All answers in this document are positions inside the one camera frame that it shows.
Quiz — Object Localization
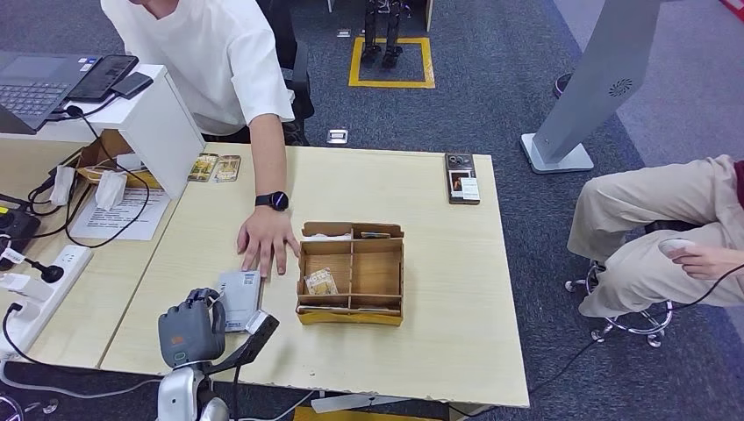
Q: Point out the black office chair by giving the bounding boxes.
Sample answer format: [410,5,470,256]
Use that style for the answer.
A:
[258,0,316,146]

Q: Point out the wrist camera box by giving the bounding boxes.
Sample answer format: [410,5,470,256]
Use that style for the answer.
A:
[203,309,281,376]

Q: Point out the yellow printed card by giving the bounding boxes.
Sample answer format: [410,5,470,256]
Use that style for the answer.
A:
[211,154,242,184]
[187,153,220,183]

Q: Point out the black power plug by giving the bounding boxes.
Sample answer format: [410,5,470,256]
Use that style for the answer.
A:
[23,258,65,285]

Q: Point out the white hanging cable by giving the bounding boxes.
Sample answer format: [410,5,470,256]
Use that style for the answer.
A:
[238,389,315,421]

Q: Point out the open cardboard box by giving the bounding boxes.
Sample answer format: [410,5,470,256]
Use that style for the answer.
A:
[54,128,164,190]

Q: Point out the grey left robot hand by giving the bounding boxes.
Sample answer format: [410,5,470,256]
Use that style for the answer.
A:
[158,288,228,370]

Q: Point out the black power cable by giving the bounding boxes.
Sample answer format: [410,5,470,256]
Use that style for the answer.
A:
[1,301,106,373]

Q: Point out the white power strip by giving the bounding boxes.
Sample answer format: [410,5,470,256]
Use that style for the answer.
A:
[0,244,94,359]

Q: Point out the white charger plug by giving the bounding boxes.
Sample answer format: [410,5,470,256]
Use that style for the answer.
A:
[0,273,54,303]

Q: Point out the black controller device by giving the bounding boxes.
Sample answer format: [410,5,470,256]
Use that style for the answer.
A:
[0,206,42,271]

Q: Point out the person's left hand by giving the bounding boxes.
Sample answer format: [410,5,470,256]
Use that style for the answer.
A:
[236,206,302,278]

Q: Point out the person's hand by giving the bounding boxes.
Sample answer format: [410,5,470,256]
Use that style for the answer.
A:
[667,242,744,282]

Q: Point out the black wristwatch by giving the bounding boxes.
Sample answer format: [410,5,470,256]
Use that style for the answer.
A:
[254,190,290,212]

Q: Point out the grey laptop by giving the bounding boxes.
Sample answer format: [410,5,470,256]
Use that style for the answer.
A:
[0,52,103,136]

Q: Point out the white handheld object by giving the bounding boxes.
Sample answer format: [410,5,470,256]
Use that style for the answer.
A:
[657,238,697,255]

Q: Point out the chrome wheeled stool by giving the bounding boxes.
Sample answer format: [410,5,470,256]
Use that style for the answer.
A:
[563,219,698,348]

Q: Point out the grey kiosk stand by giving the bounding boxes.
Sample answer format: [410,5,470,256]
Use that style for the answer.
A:
[519,0,664,175]

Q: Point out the wooden compartment box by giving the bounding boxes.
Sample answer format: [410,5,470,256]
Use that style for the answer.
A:
[295,220,405,327]

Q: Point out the black floor cable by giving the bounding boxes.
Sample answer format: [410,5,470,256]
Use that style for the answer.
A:
[447,262,744,421]

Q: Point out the printed paper sheet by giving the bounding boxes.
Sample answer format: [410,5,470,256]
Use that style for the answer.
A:
[68,187,171,242]

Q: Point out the large black smartphone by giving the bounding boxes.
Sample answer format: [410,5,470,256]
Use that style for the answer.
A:
[67,54,140,104]

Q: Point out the person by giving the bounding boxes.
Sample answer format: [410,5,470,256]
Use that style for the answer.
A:
[99,0,315,278]
[566,153,744,319]

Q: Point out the black robot legs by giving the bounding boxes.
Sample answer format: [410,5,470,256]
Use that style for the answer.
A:
[359,0,405,69]

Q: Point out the grey card reader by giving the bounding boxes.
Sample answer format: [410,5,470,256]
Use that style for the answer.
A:
[215,269,264,334]

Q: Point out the black laptop cable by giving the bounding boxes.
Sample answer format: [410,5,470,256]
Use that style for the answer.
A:
[25,104,151,250]

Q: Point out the brown smartphone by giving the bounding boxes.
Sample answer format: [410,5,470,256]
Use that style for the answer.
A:
[444,153,482,205]

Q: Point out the white table bracket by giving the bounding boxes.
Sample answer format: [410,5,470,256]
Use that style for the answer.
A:
[309,393,411,415]

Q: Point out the white floor cable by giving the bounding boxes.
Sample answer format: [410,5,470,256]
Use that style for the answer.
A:
[0,360,165,402]

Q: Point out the white desk riser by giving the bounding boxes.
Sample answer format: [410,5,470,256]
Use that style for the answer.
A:
[0,63,206,201]

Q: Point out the yellow board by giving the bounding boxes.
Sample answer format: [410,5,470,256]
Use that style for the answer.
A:
[292,405,443,421]

